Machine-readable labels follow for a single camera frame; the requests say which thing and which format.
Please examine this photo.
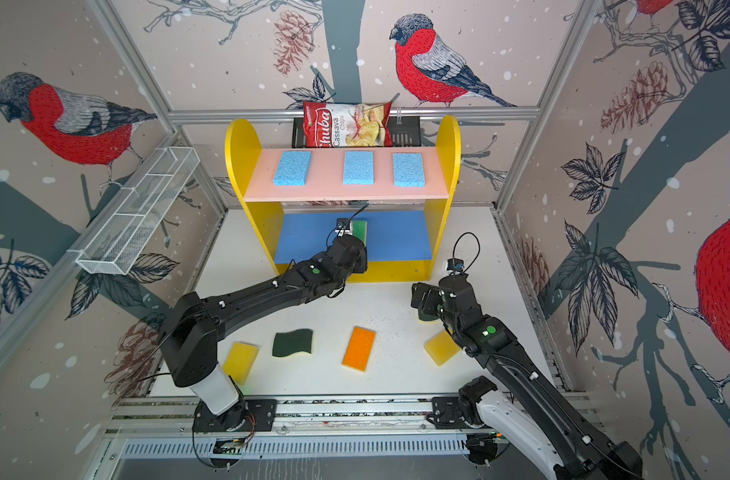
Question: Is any yellow sponge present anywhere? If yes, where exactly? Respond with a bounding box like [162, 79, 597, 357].
[423, 331, 460, 366]
[223, 342, 259, 385]

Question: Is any light blue sponge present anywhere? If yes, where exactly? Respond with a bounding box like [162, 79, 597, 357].
[392, 152, 425, 188]
[273, 150, 312, 186]
[343, 150, 374, 185]

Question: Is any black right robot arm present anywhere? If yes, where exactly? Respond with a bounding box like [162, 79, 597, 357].
[411, 274, 643, 479]

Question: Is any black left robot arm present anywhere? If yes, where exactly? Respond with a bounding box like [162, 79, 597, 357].
[161, 235, 368, 416]

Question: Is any pink upper shelf board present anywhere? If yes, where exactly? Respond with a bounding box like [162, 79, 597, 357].
[244, 147, 448, 202]

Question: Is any yellow shelf unit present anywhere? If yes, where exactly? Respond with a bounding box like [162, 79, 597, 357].
[225, 116, 461, 283]

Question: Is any dark green wavy sponge right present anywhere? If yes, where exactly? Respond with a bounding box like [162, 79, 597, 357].
[418, 310, 440, 322]

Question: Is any dark green wavy sponge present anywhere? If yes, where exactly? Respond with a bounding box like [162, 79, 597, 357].
[418, 310, 440, 322]
[272, 328, 313, 358]

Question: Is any orange sponge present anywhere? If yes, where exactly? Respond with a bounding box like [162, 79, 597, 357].
[342, 326, 376, 372]

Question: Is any dark green wavy sponge left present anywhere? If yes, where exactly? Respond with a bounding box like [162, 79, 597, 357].
[272, 328, 313, 358]

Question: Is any red cassava chips bag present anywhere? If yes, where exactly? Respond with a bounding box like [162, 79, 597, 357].
[302, 102, 393, 148]

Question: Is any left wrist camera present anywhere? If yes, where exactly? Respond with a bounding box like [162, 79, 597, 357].
[334, 218, 353, 236]

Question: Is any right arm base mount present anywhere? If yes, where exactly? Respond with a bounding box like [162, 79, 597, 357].
[425, 376, 498, 430]

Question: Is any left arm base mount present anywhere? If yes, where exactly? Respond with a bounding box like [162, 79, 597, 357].
[192, 396, 278, 434]

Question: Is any white mesh wall tray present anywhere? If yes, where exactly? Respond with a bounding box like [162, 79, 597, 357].
[76, 146, 200, 275]

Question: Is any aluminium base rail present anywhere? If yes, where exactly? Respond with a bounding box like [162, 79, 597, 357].
[109, 392, 594, 463]

